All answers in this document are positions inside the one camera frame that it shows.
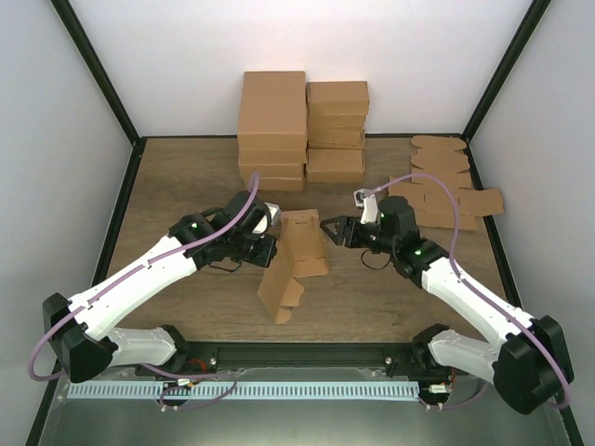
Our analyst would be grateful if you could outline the bottom large folded box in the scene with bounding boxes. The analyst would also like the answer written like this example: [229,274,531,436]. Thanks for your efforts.
[258,177,305,191]

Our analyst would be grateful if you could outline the light blue slotted cable duct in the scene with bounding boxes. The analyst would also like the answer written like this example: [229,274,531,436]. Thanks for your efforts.
[67,381,419,401]

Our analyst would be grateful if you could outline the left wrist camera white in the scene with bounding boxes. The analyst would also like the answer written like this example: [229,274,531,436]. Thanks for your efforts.
[252,203,282,234]

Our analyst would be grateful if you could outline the top large folded cardboard box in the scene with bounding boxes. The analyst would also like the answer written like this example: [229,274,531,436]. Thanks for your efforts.
[237,71,307,151]

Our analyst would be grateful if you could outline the black aluminium frame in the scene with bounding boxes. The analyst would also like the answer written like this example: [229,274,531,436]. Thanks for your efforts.
[26,0,584,445]

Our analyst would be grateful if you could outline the bottom small folded box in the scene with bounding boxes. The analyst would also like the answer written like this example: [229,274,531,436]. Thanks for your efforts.
[306,149,364,183]

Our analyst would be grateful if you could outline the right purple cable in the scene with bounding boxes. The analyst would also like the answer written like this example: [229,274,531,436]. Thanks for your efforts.
[366,173,574,413]

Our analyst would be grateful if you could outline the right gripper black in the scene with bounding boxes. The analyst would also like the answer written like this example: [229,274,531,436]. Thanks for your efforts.
[322,216,398,255]

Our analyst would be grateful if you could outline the top small folded cardboard box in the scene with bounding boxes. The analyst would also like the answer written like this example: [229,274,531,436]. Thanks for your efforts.
[307,81,370,115]

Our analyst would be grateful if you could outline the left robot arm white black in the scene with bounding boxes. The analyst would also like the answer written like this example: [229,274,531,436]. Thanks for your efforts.
[43,191,281,383]

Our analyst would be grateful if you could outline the stack of flat cardboard blanks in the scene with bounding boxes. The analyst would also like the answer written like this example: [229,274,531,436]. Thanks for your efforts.
[389,136,504,230]

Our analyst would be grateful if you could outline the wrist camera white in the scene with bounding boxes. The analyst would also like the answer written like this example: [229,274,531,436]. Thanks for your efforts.
[252,203,282,234]
[353,189,378,224]

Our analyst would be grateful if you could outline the grey metal base plate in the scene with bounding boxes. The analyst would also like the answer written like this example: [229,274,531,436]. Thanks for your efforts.
[40,370,569,445]

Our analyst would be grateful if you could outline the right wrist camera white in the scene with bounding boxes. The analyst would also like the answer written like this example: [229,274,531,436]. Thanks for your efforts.
[353,189,378,224]

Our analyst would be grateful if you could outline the purple cable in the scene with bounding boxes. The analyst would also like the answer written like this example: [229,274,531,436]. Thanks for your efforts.
[27,171,261,413]
[366,173,574,413]

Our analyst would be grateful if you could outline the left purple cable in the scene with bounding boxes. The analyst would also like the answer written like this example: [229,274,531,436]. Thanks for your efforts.
[27,171,261,413]

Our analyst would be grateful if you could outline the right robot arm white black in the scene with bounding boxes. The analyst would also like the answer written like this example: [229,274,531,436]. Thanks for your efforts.
[320,190,575,414]

